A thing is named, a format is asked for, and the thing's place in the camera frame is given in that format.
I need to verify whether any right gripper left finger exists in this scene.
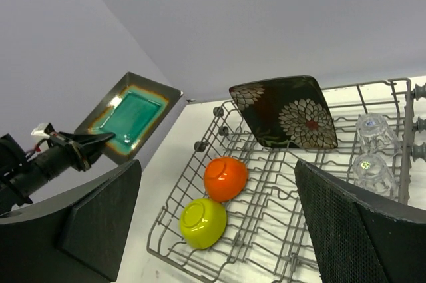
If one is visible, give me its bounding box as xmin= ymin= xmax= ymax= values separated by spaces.
xmin=1 ymin=160 xmax=142 ymax=283

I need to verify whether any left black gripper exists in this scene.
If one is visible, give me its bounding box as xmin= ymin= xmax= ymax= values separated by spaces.
xmin=27 ymin=130 xmax=115 ymax=182

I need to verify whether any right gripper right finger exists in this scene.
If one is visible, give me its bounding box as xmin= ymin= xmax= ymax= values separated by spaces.
xmin=294 ymin=160 xmax=425 ymax=282

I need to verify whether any teal glazed square plate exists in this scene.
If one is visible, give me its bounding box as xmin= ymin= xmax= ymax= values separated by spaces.
xmin=74 ymin=72 xmax=183 ymax=165

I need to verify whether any orange bowl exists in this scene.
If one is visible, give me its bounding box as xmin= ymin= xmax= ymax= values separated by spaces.
xmin=203 ymin=156 xmax=248 ymax=202

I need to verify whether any black floral square plate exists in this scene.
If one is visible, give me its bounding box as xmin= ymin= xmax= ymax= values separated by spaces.
xmin=229 ymin=75 xmax=338 ymax=149

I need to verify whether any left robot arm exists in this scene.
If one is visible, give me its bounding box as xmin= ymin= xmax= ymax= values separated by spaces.
xmin=1 ymin=123 xmax=115 ymax=215

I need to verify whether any clear glass cup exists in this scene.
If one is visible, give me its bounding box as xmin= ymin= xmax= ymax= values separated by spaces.
xmin=356 ymin=113 xmax=401 ymax=156
xmin=352 ymin=153 xmax=398 ymax=199

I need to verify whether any clear glass cup far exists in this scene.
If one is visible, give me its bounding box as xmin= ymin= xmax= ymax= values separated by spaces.
xmin=356 ymin=113 xmax=401 ymax=156

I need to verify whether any yellow-green bowl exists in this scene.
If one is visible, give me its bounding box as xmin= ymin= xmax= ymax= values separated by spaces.
xmin=179 ymin=198 xmax=228 ymax=250

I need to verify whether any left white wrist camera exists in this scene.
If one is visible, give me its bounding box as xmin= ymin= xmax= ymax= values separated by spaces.
xmin=31 ymin=123 xmax=54 ymax=138

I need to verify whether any grey wire dish rack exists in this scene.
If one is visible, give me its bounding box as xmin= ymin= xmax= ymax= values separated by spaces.
xmin=147 ymin=77 xmax=425 ymax=282

